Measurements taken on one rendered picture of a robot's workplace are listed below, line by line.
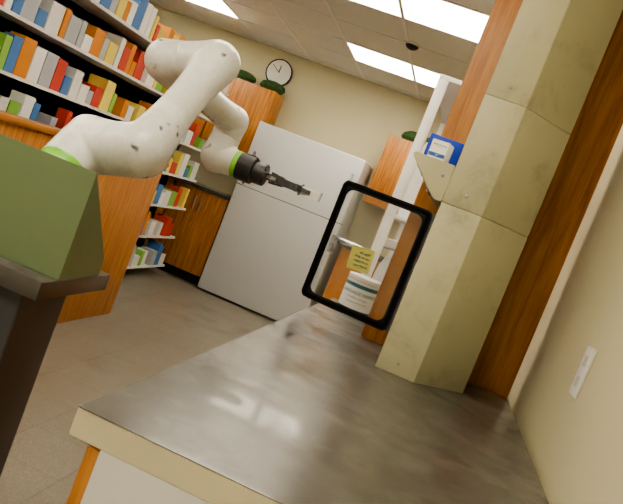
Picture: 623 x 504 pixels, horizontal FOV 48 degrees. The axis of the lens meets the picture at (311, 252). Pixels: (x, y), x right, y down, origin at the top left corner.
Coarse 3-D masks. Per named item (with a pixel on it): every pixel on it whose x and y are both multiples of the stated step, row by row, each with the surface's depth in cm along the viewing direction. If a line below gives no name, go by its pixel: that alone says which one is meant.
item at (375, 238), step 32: (352, 192) 223; (352, 224) 222; (384, 224) 219; (416, 224) 216; (352, 256) 222; (384, 256) 219; (416, 256) 216; (320, 288) 225; (352, 288) 222; (384, 288) 218
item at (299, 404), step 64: (320, 320) 225; (192, 384) 116; (256, 384) 130; (320, 384) 148; (384, 384) 171; (128, 448) 89; (192, 448) 91; (256, 448) 100; (320, 448) 110; (384, 448) 122; (448, 448) 137; (512, 448) 157
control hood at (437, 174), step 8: (416, 152) 185; (416, 160) 186; (424, 160) 185; (432, 160) 184; (440, 160) 184; (424, 168) 185; (432, 168) 184; (440, 168) 184; (448, 168) 184; (424, 176) 185; (432, 176) 184; (440, 176) 184; (448, 176) 184; (432, 184) 184; (440, 184) 184; (448, 184) 184; (432, 192) 184; (440, 192) 184; (440, 200) 184
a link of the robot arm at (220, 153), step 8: (216, 136) 231; (224, 136) 231; (208, 144) 232; (216, 144) 231; (224, 144) 231; (232, 144) 233; (208, 152) 231; (216, 152) 230; (224, 152) 231; (232, 152) 231; (240, 152) 232; (208, 160) 231; (216, 160) 230; (224, 160) 230; (232, 160) 230; (208, 168) 233; (216, 168) 232; (224, 168) 231; (232, 168) 230; (232, 176) 233
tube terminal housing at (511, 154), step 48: (480, 144) 182; (528, 144) 184; (480, 192) 182; (528, 192) 189; (432, 240) 185; (480, 240) 184; (432, 288) 185; (480, 288) 189; (432, 336) 185; (480, 336) 194; (432, 384) 190
